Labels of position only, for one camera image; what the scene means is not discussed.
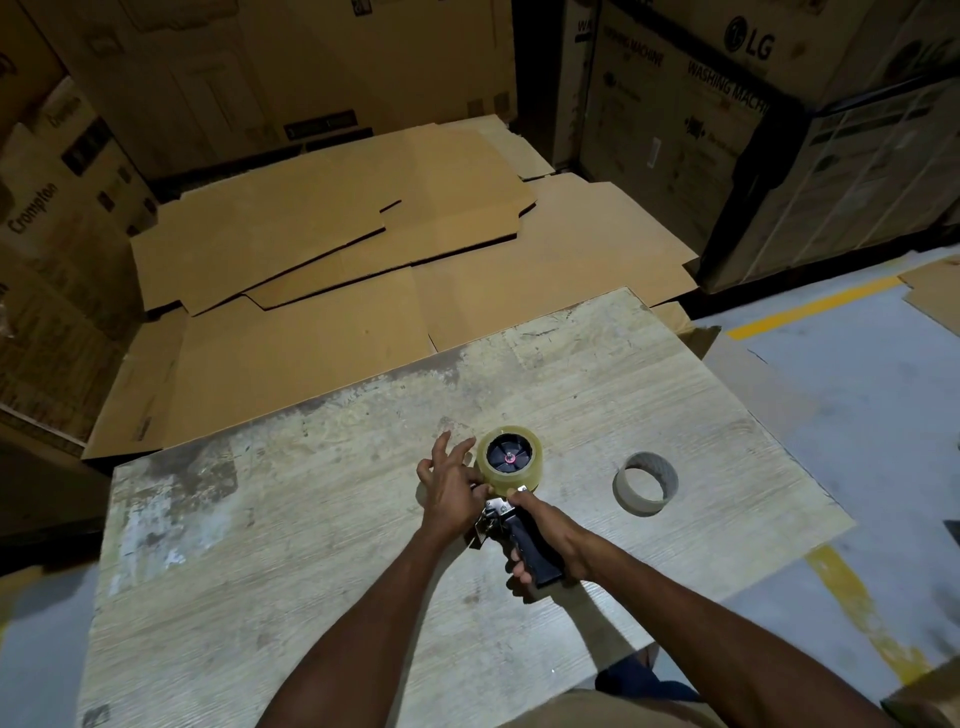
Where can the person's right hand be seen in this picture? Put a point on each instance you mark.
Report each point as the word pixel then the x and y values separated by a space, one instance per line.
pixel 566 544

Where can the person's left hand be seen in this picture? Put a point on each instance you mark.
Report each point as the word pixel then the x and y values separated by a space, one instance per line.
pixel 450 502

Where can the black handheld tape dispenser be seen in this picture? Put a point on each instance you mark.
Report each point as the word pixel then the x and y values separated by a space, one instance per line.
pixel 540 555

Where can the clear tape roll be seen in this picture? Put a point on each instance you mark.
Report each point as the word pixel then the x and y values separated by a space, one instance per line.
pixel 495 480

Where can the grey tape core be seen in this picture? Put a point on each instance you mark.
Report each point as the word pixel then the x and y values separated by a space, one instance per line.
pixel 626 499

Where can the person's left forearm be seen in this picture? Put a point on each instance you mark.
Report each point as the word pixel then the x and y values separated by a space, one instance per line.
pixel 360 645

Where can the person's right forearm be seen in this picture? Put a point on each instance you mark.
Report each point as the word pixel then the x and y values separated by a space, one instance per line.
pixel 712 645

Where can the person's blue trousers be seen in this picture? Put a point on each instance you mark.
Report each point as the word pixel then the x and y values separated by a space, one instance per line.
pixel 630 679

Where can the person's tan shirt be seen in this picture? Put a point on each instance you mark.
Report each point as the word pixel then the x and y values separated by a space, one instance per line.
pixel 615 712

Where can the large flat cardboard sheet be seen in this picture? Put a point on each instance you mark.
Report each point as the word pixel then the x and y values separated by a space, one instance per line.
pixel 300 375

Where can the small cardboard flap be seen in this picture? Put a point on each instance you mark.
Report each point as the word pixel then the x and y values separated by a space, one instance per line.
pixel 671 315

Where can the flat brown cardboard sheet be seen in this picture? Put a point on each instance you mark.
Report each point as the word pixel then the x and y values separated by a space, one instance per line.
pixel 450 240
pixel 262 232

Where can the tall printed cardboard box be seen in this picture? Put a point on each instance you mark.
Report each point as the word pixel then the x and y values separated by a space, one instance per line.
pixel 660 150

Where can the dark cardboard box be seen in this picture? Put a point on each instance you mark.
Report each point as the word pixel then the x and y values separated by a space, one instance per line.
pixel 45 487

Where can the printed brown cardboard box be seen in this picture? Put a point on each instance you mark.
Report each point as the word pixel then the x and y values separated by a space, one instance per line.
pixel 67 210
pixel 52 360

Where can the narrow printed cardboard box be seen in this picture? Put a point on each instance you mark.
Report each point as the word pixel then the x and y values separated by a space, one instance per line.
pixel 576 82

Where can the loose brown cardboard piece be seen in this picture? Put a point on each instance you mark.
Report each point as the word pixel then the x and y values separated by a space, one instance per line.
pixel 937 292

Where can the large cardboard box black label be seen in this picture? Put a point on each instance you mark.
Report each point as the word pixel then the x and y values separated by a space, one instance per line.
pixel 262 67

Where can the cardboard box round logo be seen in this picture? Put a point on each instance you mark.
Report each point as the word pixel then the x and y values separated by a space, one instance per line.
pixel 825 45

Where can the cardboard box upside-down print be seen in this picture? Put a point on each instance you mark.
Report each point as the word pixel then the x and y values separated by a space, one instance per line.
pixel 22 67

